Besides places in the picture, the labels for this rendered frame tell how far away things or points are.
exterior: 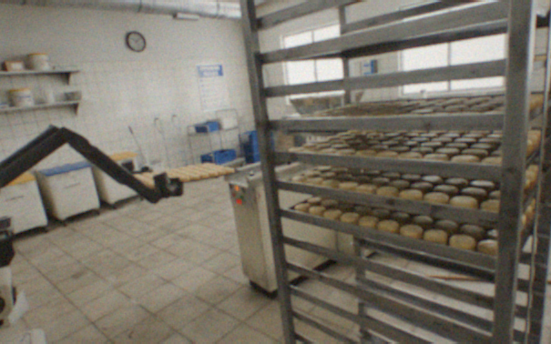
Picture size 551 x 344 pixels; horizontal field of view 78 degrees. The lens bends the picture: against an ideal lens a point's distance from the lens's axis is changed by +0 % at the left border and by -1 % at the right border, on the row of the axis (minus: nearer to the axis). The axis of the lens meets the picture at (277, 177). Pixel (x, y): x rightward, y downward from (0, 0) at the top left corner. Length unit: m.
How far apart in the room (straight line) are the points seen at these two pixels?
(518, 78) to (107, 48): 5.82
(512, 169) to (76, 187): 4.92
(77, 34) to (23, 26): 0.65
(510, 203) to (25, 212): 4.88
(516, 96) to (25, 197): 4.88
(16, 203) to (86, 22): 2.74
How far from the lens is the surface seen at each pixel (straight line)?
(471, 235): 0.88
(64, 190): 5.13
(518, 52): 0.66
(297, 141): 2.97
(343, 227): 0.91
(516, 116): 0.67
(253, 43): 0.98
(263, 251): 2.31
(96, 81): 5.97
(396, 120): 0.76
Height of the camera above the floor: 1.42
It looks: 15 degrees down
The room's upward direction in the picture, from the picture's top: 7 degrees counter-clockwise
